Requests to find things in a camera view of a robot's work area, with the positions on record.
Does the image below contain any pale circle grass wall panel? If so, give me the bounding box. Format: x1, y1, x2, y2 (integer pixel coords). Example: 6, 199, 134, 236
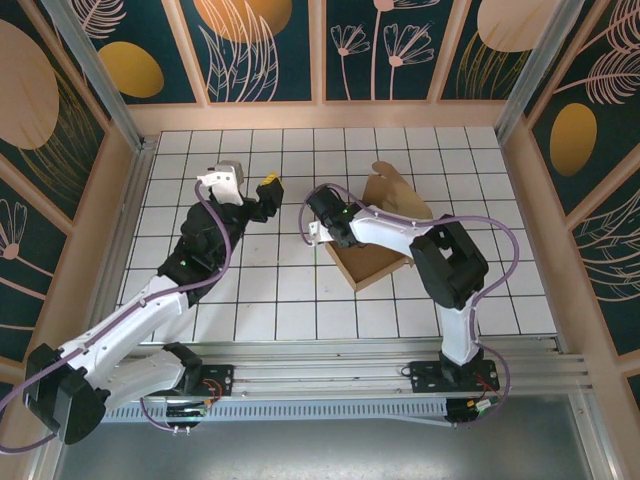
438, 0, 569, 101

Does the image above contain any grey metal sheet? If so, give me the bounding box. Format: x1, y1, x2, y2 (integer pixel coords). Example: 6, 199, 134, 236
49, 394, 599, 480

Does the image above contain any branch and yellow oval panel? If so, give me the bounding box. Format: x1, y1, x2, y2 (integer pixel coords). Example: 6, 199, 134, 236
522, 0, 640, 219

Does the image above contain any orange circle leaf wall panel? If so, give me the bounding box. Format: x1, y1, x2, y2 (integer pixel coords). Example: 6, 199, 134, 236
177, 0, 321, 105

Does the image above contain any aluminium side rail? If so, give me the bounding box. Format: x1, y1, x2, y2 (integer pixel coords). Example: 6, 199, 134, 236
82, 132, 159, 361

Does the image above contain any single flower wall panel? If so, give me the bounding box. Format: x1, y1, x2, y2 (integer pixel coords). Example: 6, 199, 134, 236
0, 152, 71, 364

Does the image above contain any pink flowers wall panel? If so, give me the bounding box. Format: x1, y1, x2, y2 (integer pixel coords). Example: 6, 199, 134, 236
324, 0, 454, 103

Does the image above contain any aluminium corner post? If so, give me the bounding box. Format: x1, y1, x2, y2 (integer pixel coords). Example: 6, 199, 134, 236
494, 0, 601, 144
39, 0, 149, 151

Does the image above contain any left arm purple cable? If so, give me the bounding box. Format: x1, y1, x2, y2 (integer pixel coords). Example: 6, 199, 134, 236
0, 179, 232, 454

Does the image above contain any feather and yellow oval panel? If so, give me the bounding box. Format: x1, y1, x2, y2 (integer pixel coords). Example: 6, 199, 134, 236
74, 0, 209, 106

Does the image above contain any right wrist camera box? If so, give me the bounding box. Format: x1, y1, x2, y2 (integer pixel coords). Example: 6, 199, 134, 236
306, 220, 332, 248

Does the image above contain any small black controller board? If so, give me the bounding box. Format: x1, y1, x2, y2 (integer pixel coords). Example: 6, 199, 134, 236
164, 399, 214, 426
446, 397, 504, 426

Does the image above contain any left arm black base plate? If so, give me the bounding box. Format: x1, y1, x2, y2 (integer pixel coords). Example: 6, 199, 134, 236
189, 363, 236, 400

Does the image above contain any large pale circle wall panel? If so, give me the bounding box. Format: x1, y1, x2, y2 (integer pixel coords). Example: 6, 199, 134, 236
0, 17, 110, 224

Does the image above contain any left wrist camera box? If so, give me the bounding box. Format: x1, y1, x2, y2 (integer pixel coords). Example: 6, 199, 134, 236
195, 158, 247, 207

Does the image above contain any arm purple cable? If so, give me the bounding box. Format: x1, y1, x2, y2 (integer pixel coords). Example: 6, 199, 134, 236
298, 183, 521, 430
0, 179, 232, 454

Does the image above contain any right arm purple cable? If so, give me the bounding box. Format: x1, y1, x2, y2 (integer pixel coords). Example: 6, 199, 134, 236
298, 183, 521, 430

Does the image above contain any long aluminium base rail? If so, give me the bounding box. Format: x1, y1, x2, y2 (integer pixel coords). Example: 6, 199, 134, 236
52, 339, 594, 401

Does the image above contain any brown paper box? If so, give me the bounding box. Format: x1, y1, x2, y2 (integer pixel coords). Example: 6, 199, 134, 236
324, 159, 435, 292

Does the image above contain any grey slotted cable duct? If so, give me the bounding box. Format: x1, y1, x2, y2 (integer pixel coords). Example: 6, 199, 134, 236
99, 397, 451, 427

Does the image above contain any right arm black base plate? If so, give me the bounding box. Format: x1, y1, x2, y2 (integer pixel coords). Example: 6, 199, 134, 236
408, 360, 501, 396

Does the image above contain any pink feathers wall panel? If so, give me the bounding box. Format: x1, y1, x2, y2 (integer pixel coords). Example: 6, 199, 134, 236
567, 184, 640, 359

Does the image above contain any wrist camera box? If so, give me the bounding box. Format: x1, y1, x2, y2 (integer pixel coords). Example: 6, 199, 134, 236
306, 220, 332, 248
195, 158, 247, 207

